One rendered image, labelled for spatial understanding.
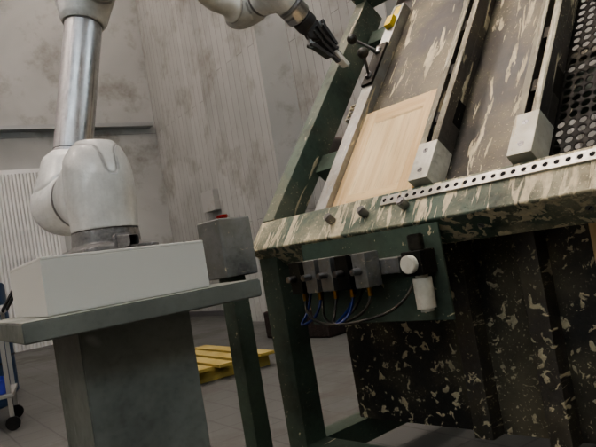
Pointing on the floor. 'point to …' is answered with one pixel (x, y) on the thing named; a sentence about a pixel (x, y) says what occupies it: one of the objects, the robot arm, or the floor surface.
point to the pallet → (221, 362)
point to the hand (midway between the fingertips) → (340, 58)
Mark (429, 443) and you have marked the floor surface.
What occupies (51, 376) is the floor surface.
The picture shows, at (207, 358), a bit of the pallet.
